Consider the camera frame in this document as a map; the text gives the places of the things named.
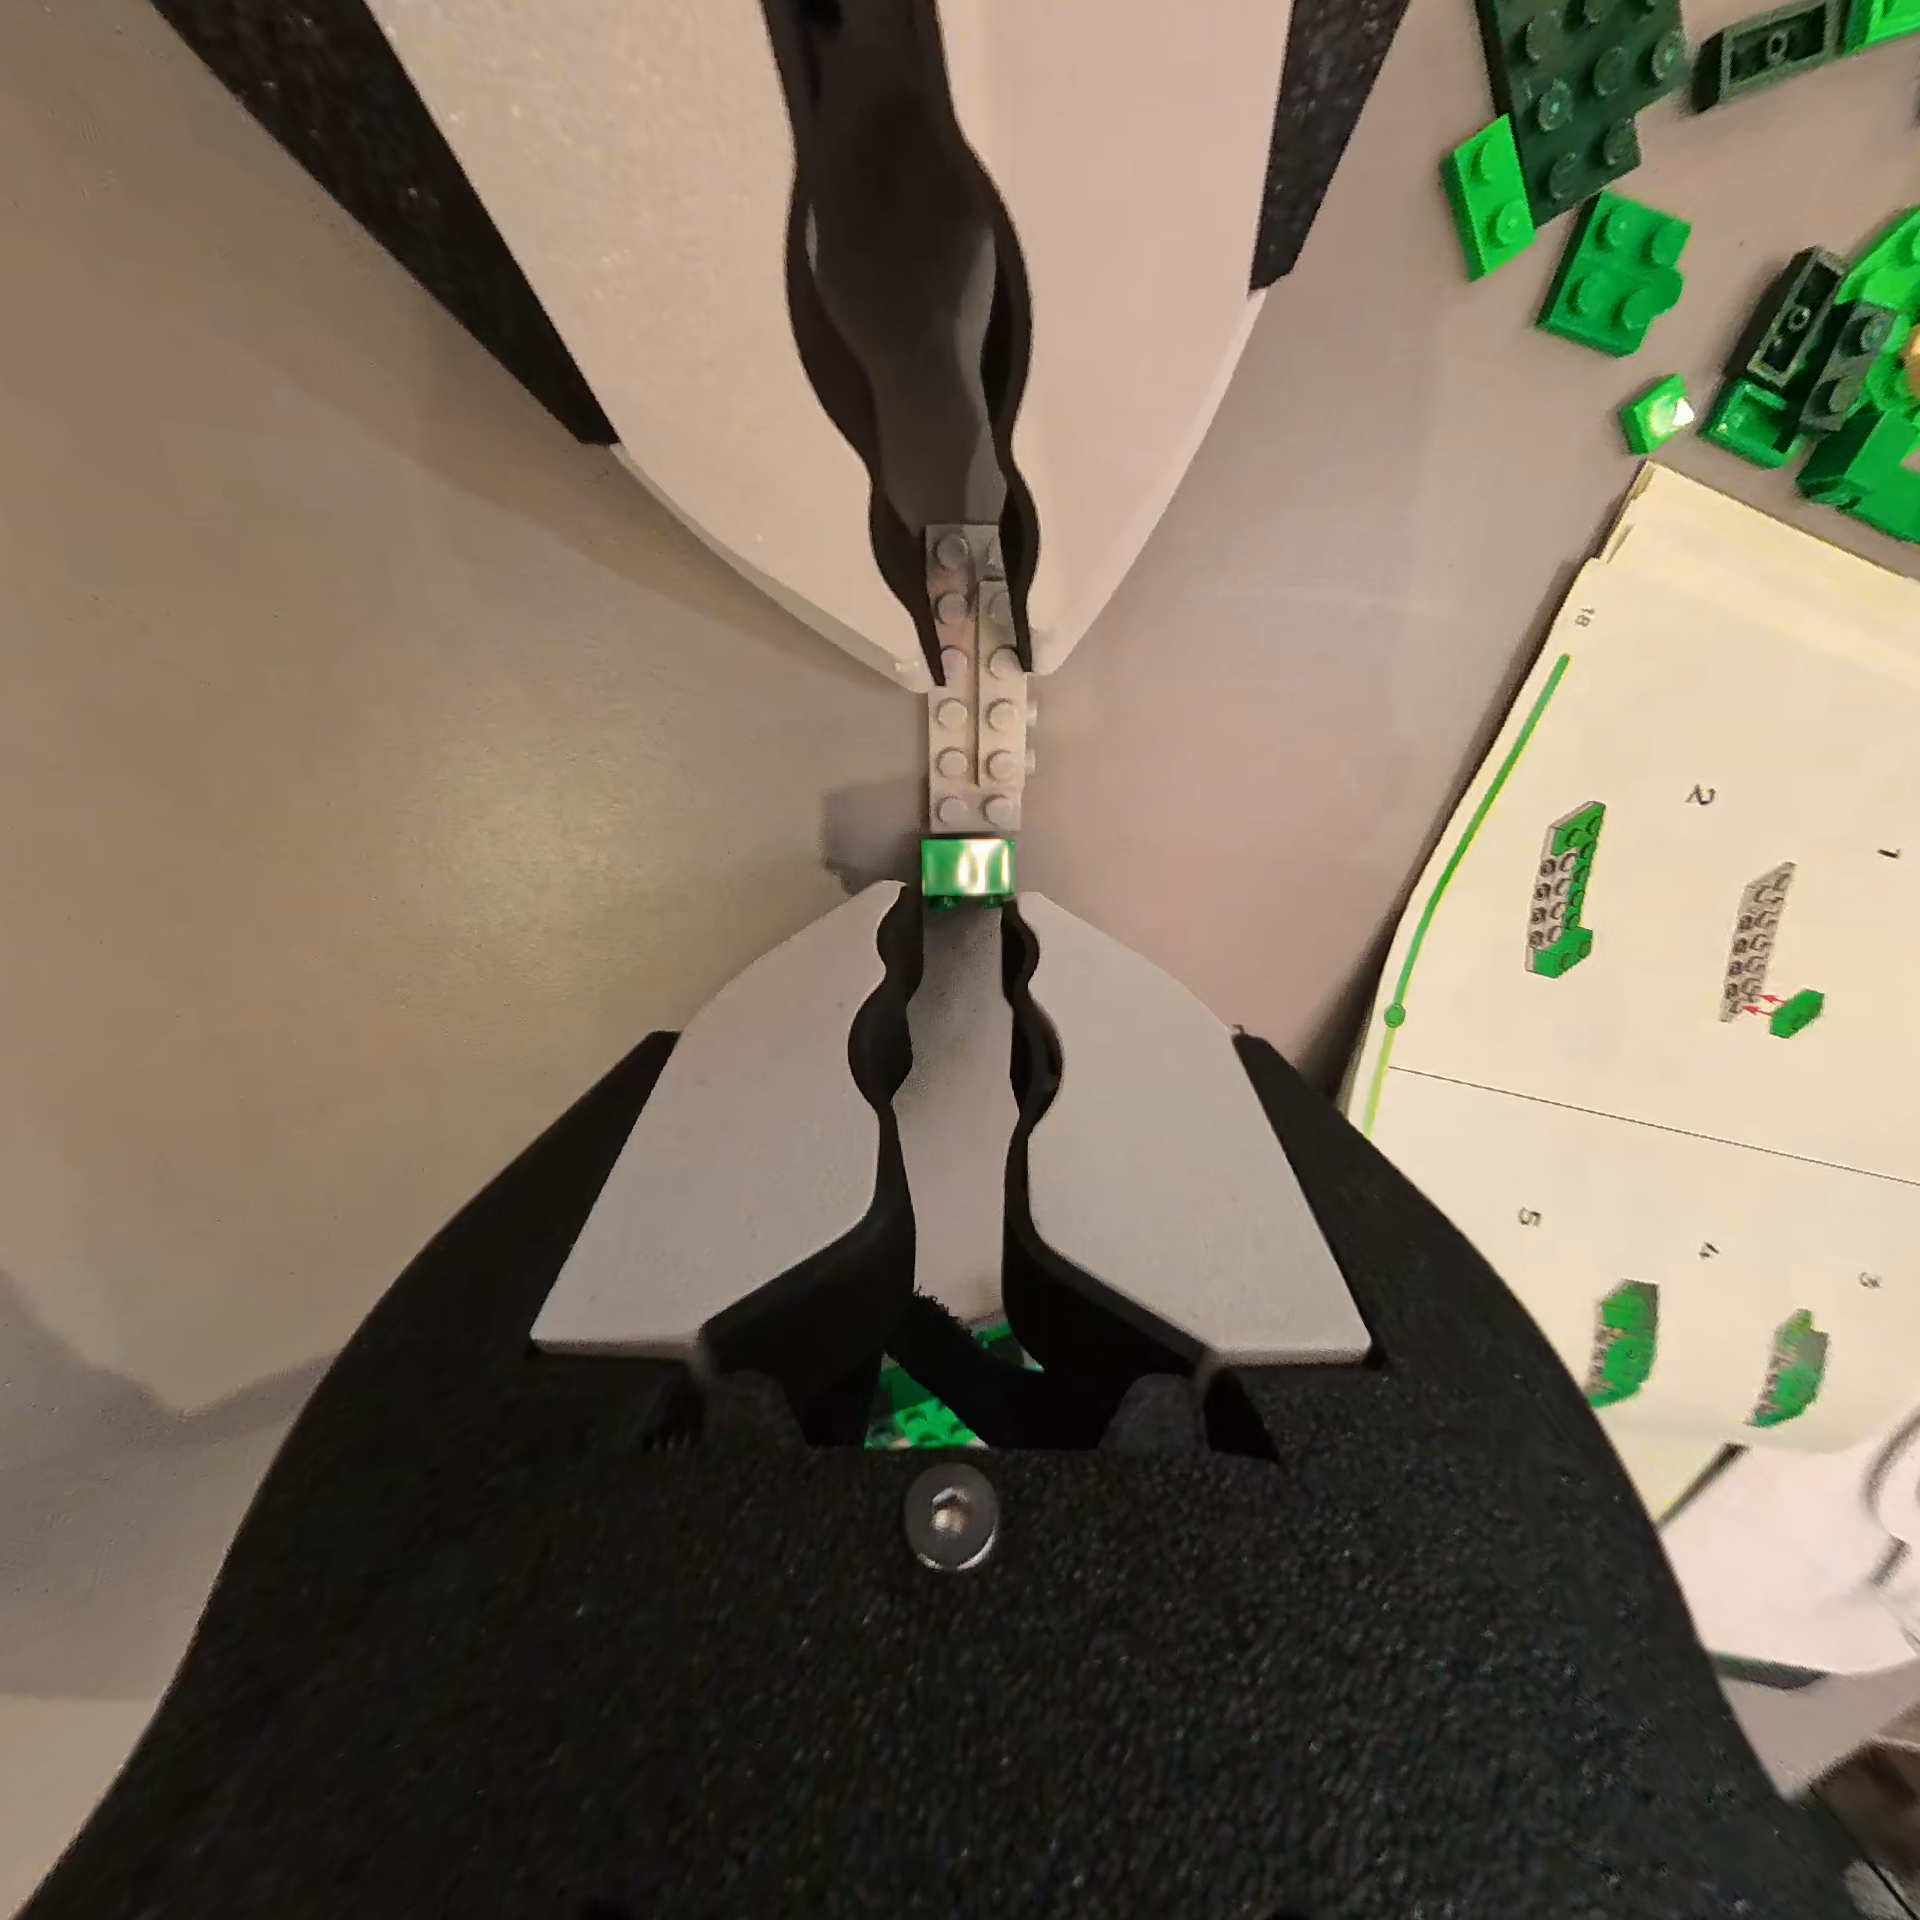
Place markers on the pile of lego pieces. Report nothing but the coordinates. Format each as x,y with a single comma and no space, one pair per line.
1589,90

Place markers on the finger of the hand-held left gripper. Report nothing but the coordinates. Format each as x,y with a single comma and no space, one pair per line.
645,300
1140,226

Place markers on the grey lego wedge plate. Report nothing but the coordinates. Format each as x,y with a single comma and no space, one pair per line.
959,751

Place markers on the long green lego assembly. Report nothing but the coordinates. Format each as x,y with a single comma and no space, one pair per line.
907,1418

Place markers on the small green lego brick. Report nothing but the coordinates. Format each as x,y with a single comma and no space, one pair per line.
967,872

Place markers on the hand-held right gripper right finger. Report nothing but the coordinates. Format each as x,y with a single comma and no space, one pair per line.
1184,1170

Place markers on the grey desk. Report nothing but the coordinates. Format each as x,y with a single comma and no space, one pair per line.
299,751

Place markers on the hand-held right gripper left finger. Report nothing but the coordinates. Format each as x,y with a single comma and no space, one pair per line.
720,1170

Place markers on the lego instruction booklet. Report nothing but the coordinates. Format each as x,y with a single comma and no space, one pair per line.
1652,902

